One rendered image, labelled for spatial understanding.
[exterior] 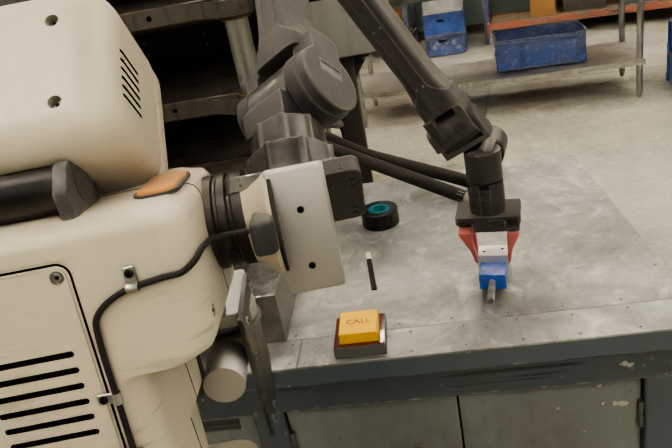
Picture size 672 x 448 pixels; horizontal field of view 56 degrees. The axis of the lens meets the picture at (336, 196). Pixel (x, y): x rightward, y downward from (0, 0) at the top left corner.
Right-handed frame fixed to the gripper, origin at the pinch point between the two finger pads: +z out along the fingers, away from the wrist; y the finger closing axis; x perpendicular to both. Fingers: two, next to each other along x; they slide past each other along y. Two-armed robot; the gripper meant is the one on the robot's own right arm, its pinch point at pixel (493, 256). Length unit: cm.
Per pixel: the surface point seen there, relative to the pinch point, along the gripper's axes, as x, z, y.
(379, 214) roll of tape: -20.6, 1.2, 24.3
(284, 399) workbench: 20.6, 14.1, 34.1
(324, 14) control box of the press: -69, -34, 44
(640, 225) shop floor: -169, 87, -46
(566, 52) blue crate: -363, 56, -27
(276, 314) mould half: 18.1, -1.2, 32.8
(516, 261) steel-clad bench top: -6.2, 4.8, -3.3
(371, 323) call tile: 17.8, 0.6, 17.4
